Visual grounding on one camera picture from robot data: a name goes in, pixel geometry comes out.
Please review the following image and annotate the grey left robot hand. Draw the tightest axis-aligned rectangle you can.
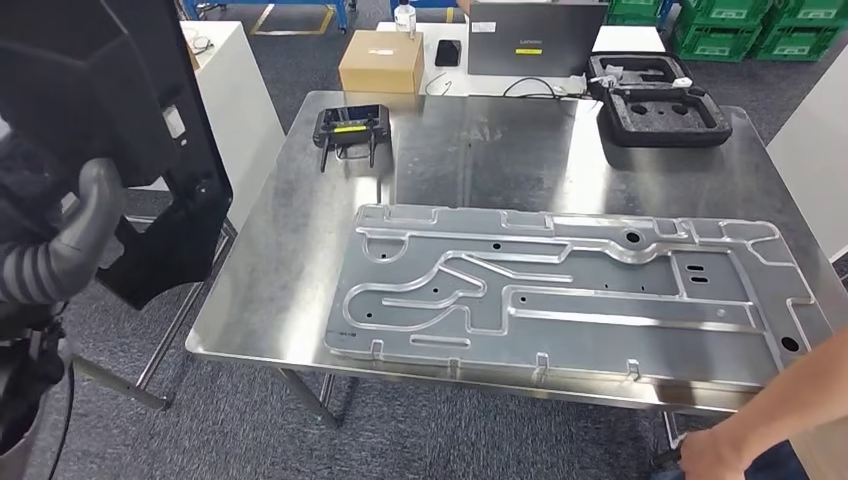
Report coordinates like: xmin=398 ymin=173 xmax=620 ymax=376
xmin=49 ymin=157 xmax=128 ymax=301

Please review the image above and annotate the person's hand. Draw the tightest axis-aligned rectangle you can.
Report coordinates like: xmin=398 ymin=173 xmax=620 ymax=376
xmin=678 ymin=427 xmax=753 ymax=480

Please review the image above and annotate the black plastic plate bracket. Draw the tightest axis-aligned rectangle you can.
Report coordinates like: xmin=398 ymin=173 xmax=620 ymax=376
xmin=0 ymin=0 xmax=234 ymax=311

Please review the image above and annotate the stainless steel workbench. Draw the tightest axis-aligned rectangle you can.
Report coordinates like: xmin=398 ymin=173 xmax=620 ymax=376
xmin=185 ymin=89 xmax=848 ymax=429

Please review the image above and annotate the person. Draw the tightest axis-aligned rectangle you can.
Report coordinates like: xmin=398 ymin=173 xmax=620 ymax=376
xmin=678 ymin=324 xmax=848 ymax=480

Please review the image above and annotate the white cabinet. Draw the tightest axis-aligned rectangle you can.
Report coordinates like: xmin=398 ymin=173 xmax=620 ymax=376
xmin=766 ymin=44 xmax=848 ymax=264
xmin=129 ymin=19 xmax=287 ymax=233

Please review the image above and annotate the stamped metal panel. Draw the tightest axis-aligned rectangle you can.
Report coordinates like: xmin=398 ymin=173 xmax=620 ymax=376
xmin=323 ymin=202 xmax=834 ymax=391

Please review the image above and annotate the black remote controller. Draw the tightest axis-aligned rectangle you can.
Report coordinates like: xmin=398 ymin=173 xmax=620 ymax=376
xmin=311 ymin=103 xmax=393 ymax=175

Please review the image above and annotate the brown cardboard box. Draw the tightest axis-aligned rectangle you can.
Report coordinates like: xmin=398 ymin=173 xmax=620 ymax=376
xmin=337 ymin=29 xmax=426 ymax=96

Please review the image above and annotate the black foam case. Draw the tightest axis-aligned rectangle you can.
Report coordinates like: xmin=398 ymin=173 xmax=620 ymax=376
xmin=586 ymin=50 xmax=734 ymax=149

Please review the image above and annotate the clear plastic bottle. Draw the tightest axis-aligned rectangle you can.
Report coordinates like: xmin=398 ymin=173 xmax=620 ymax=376
xmin=393 ymin=0 xmax=418 ymax=39

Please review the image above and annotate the black smartphone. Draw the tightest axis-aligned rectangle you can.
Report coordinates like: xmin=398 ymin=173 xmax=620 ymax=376
xmin=434 ymin=38 xmax=463 ymax=69

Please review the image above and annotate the green plastic crate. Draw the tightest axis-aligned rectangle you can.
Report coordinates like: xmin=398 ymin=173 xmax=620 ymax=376
xmin=606 ymin=0 xmax=666 ymax=28
xmin=750 ymin=21 xmax=841 ymax=63
xmin=670 ymin=18 xmax=764 ymax=64
xmin=770 ymin=0 xmax=848 ymax=29
xmin=680 ymin=0 xmax=775 ymax=29

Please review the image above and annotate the white table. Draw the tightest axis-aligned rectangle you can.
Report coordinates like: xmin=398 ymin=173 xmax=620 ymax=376
xmin=374 ymin=19 xmax=668 ymax=99

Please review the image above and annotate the grey laptop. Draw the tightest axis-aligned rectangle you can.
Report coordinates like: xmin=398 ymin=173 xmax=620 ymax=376
xmin=466 ymin=0 xmax=610 ymax=78

